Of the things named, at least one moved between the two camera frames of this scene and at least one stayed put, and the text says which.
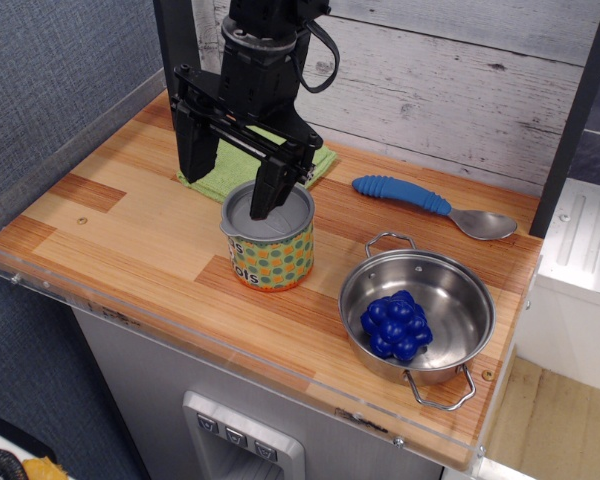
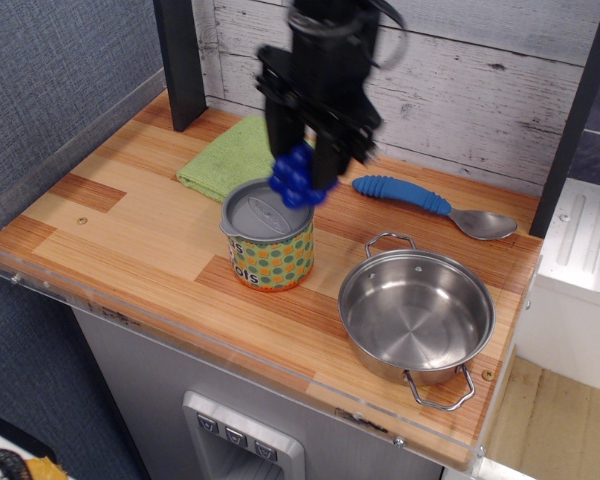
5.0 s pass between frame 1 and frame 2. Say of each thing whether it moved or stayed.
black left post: stayed
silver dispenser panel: stayed
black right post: stayed
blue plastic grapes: moved
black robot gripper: moved
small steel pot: stayed
